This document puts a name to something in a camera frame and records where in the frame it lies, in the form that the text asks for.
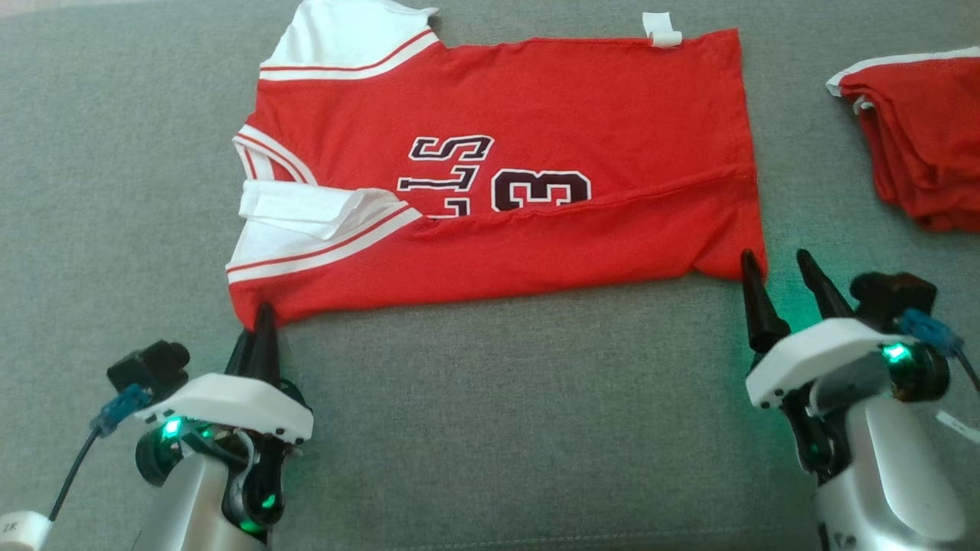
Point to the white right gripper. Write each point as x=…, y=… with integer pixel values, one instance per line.
x=811, y=356

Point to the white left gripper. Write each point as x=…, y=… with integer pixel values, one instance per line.
x=230, y=402

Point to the red shorts white waistband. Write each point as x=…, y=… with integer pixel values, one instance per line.
x=926, y=138

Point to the red white sports jersey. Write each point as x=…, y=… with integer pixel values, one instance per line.
x=536, y=153

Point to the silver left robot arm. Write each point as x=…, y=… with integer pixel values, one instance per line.
x=184, y=505

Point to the grey fabric sofa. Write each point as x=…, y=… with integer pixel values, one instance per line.
x=498, y=428

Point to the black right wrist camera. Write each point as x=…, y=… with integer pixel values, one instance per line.
x=892, y=295

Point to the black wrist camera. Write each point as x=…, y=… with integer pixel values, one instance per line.
x=149, y=367
x=892, y=295

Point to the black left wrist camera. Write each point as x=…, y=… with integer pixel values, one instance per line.
x=149, y=367

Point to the blue left camera connector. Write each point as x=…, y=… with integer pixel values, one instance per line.
x=119, y=409

